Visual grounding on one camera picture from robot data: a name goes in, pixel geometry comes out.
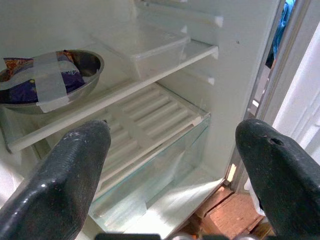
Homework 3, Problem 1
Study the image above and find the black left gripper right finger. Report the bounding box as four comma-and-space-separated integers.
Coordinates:
235, 118, 320, 240

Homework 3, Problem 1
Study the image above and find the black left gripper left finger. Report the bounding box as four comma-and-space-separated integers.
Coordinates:
0, 119, 112, 240

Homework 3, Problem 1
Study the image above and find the white glass fridge shelf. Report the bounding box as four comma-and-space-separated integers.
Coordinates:
134, 0, 224, 29
4, 39, 219, 154

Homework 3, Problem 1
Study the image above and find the silver fridge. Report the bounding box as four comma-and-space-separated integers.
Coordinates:
0, 0, 312, 240

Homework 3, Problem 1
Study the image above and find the large red brick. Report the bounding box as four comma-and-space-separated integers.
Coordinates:
199, 191, 265, 239

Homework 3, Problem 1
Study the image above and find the grey tape strip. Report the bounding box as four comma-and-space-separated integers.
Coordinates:
31, 51, 70, 113
0, 60, 81, 91

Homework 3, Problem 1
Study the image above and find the purple snack packet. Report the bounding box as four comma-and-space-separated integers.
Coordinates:
8, 49, 86, 105

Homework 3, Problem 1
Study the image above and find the clear crisper drawer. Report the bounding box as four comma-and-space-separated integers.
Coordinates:
88, 112, 212, 226

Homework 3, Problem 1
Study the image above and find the round steel bowl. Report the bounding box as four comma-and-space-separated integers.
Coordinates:
0, 49, 106, 116

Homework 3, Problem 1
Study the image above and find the white ridged crisper cover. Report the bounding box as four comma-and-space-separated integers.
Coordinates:
91, 82, 202, 195

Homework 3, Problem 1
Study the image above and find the orange snack packet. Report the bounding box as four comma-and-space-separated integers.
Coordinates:
3, 57, 35, 76

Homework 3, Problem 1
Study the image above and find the blue cloth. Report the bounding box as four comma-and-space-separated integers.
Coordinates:
265, 0, 297, 69

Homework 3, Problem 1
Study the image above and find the clear plastic lidded container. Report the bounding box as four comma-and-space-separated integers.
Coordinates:
90, 24, 191, 81

